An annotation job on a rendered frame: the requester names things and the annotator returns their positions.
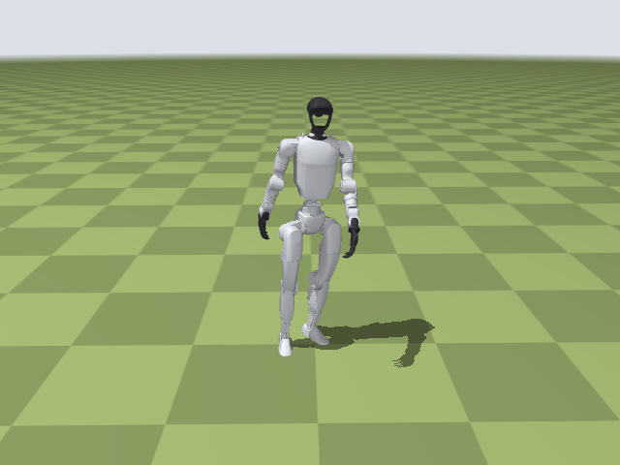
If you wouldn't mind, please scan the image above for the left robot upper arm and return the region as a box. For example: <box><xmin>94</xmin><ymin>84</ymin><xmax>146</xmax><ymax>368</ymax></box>
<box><xmin>338</xmin><ymin>140</ymin><xmax>356</xmax><ymax>194</ymax></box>

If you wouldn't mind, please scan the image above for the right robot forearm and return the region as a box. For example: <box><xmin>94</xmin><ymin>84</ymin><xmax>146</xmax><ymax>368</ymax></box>
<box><xmin>259</xmin><ymin>176</ymin><xmax>279</xmax><ymax>217</ymax></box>

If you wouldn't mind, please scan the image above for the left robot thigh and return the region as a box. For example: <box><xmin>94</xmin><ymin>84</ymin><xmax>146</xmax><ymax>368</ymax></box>
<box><xmin>308</xmin><ymin>216</ymin><xmax>341</xmax><ymax>289</ymax></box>

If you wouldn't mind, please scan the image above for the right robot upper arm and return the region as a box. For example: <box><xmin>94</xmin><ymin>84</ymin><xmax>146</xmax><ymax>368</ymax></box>
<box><xmin>270</xmin><ymin>139</ymin><xmax>298</xmax><ymax>191</ymax></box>

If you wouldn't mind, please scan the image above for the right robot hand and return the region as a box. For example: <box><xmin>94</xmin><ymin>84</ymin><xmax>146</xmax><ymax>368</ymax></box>
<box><xmin>258</xmin><ymin>212</ymin><xmax>269</xmax><ymax>239</ymax></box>

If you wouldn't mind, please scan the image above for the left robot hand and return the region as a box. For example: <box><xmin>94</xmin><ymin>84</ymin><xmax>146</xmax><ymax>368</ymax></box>
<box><xmin>343</xmin><ymin>218</ymin><xmax>360</xmax><ymax>258</ymax></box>

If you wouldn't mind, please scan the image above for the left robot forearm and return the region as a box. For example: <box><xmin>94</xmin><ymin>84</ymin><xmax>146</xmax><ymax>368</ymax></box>
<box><xmin>343</xmin><ymin>184</ymin><xmax>360</xmax><ymax>228</ymax></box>

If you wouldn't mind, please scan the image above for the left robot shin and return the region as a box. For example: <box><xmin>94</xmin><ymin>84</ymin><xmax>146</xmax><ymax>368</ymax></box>
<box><xmin>307</xmin><ymin>281</ymin><xmax>329</xmax><ymax>330</ymax></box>

